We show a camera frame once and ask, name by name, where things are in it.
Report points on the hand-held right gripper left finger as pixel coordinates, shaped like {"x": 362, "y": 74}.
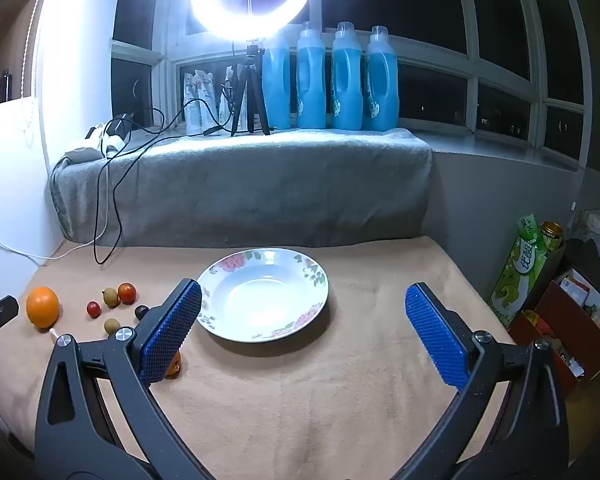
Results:
{"x": 172, "y": 330}

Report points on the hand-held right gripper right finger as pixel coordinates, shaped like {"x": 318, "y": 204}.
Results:
{"x": 437, "y": 332}

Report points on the small tangerine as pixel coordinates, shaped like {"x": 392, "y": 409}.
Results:
{"x": 174, "y": 366}

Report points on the large orange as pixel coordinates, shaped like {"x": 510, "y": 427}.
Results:
{"x": 42, "y": 307}

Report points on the brown longan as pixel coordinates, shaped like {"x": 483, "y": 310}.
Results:
{"x": 112, "y": 326}
{"x": 110, "y": 297}

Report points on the white floral plate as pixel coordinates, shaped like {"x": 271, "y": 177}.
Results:
{"x": 265, "y": 300}

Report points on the dark brown chestnut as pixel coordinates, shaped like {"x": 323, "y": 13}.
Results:
{"x": 141, "y": 312}

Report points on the large red tomato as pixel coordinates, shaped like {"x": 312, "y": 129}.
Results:
{"x": 127, "y": 293}

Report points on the small red cherry tomato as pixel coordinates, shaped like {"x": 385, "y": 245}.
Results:
{"x": 93, "y": 309}

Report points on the green carton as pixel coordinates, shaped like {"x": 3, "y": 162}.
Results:
{"x": 522, "y": 270}

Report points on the brown cardboard box with items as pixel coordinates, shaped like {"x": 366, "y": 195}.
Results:
{"x": 570, "y": 325}

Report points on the gold drink can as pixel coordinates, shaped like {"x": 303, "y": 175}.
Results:
{"x": 551, "y": 237}

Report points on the grey blanket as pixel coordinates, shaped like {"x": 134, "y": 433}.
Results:
{"x": 260, "y": 185}

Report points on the white power strip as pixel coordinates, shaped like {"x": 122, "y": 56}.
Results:
{"x": 97, "y": 134}

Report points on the black charger plug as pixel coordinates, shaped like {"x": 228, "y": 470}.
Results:
{"x": 124, "y": 125}

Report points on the white refill pouch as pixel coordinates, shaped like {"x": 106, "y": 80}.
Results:
{"x": 192, "y": 105}
{"x": 209, "y": 100}

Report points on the dark bottle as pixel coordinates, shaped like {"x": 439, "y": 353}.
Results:
{"x": 2, "y": 87}

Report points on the black tripod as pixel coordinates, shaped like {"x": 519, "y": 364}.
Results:
{"x": 252, "y": 90}

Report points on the blue detergent bottle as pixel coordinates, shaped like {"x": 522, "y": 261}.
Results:
{"x": 381, "y": 80}
{"x": 347, "y": 80}
{"x": 276, "y": 85}
{"x": 311, "y": 80}

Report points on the white window frame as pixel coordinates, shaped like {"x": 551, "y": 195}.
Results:
{"x": 472, "y": 60}

